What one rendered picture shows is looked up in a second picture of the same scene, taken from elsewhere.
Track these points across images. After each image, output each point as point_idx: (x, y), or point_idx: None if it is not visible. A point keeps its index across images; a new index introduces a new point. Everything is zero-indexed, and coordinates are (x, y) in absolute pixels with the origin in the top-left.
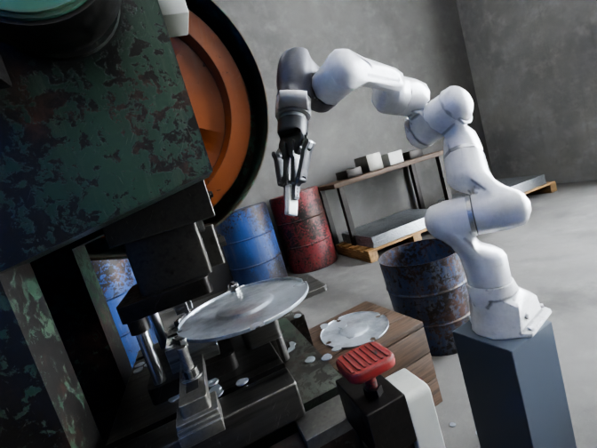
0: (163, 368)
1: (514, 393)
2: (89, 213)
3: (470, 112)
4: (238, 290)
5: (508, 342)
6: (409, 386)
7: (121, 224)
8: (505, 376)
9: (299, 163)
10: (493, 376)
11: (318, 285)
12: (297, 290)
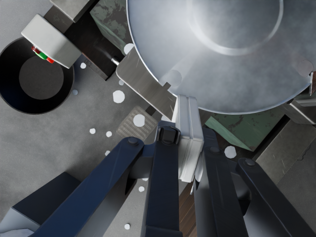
0: None
1: (36, 196)
2: None
3: None
4: (310, 78)
5: (13, 223)
6: (35, 28)
7: None
8: (35, 203)
9: (106, 181)
10: (49, 209)
11: (128, 69)
12: (160, 54)
